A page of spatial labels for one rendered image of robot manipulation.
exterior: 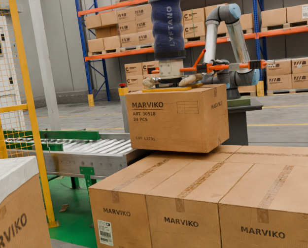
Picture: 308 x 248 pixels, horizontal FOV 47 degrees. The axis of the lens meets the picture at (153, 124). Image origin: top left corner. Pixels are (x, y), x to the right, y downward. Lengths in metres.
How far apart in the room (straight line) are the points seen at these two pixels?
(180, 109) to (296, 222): 1.07
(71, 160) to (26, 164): 1.97
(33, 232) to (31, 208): 0.06
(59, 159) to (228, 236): 1.62
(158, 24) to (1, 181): 1.86
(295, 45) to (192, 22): 2.92
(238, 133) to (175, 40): 1.18
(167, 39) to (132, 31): 8.42
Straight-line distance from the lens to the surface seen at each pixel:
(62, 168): 2.93
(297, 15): 9.53
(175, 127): 2.36
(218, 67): 2.35
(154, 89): 2.45
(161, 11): 2.45
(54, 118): 5.78
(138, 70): 10.85
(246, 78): 3.15
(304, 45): 10.79
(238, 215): 1.68
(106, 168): 2.61
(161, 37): 2.44
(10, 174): 0.81
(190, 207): 1.77
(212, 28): 2.91
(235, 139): 3.25
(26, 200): 0.87
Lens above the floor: 1.21
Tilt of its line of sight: 10 degrees down
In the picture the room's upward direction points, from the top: 7 degrees counter-clockwise
